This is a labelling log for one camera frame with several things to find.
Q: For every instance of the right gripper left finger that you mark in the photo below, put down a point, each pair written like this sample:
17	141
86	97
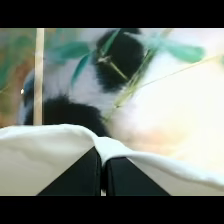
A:
80	178

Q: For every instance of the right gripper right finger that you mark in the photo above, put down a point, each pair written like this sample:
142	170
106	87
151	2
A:
130	180

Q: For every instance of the white garment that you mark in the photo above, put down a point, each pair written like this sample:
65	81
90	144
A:
36	156

